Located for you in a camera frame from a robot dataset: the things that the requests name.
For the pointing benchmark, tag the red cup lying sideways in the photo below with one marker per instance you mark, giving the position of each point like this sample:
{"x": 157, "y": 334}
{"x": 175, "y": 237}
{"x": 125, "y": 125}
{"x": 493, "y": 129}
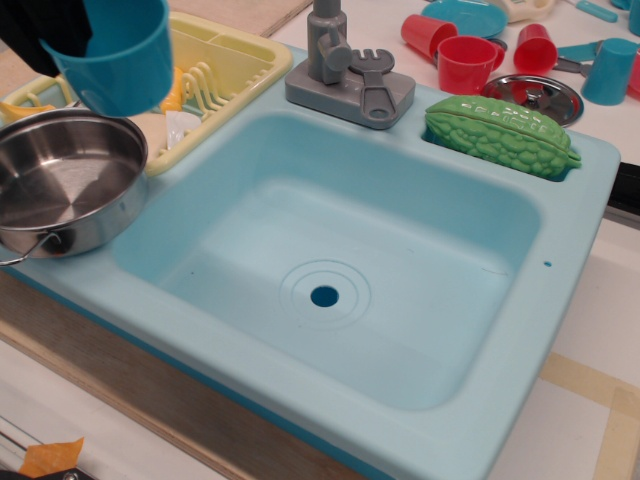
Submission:
{"x": 535, "y": 52}

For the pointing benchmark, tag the red cup with handle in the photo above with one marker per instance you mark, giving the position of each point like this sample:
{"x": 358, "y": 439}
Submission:
{"x": 465, "y": 63}

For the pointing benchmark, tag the blue upside-down cup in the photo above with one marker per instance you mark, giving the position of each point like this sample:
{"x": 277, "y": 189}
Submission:
{"x": 607, "y": 82}

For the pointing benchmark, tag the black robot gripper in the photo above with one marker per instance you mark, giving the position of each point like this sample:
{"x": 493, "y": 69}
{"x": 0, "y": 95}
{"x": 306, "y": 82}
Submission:
{"x": 63, "y": 24}

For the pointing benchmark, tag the white plastic piece in rack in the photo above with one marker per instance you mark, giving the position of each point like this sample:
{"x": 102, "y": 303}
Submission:
{"x": 178, "y": 124}

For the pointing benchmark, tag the red cup lying left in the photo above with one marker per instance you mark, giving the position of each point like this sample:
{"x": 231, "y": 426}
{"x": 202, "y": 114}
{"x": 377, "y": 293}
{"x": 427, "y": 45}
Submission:
{"x": 424, "y": 34}

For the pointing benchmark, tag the yellow dish drying rack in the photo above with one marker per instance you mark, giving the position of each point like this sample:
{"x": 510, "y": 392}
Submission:
{"x": 224, "y": 69}

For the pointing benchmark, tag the steel pot lid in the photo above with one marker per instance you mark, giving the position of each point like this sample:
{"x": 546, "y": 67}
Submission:
{"x": 542, "y": 94}

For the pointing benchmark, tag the blue plastic cup with handle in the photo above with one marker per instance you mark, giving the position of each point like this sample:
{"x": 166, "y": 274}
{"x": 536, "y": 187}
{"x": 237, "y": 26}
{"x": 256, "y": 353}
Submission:
{"x": 127, "y": 68}

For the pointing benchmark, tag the light blue toy sink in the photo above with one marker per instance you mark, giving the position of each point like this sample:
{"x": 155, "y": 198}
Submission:
{"x": 384, "y": 296}

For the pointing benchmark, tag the blue plastic plate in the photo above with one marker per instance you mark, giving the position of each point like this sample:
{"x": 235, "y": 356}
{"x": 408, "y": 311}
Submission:
{"x": 472, "y": 18}

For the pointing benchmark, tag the stainless steel pot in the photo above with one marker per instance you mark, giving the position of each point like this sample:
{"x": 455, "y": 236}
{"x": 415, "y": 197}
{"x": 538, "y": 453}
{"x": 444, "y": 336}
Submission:
{"x": 71, "y": 181}

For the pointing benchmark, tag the cream toy item top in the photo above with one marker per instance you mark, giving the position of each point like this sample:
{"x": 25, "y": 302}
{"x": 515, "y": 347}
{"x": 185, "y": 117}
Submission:
{"x": 521, "y": 10}

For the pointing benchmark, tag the orange tape piece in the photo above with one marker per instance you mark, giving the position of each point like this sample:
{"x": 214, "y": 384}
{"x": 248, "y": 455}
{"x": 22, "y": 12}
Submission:
{"x": 45, "y": 459}

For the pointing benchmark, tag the yellow toy spatula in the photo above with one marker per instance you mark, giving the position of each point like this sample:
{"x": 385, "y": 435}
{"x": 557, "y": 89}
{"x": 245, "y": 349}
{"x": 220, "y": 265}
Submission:
{"x": 11, "y": 113}

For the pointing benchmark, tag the black bar right edge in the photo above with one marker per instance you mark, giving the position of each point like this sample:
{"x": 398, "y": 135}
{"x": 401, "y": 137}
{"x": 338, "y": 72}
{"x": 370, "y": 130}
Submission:
{"x": 624, "y": 195}

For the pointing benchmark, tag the blue toy knife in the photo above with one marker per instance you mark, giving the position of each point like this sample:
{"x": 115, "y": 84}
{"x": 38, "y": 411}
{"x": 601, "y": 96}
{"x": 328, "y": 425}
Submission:
{"x": 580, "y": 53}

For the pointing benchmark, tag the blue toy utensil top right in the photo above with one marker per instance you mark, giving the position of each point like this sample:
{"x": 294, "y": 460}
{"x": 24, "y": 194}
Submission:
{"x": 596, "y": 11}

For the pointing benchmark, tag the green toy bitter gourd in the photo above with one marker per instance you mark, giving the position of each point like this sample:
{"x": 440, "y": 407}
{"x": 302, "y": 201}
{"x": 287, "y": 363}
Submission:
{"x": 503, "y": 133}

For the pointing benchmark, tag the grey toy faucet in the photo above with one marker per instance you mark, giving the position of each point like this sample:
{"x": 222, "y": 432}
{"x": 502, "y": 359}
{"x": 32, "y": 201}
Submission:
{"x": 358, "y": 86}

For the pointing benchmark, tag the cream plate in rack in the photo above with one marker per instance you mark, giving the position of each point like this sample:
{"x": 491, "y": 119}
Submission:
{"x": 153, "y": 127}

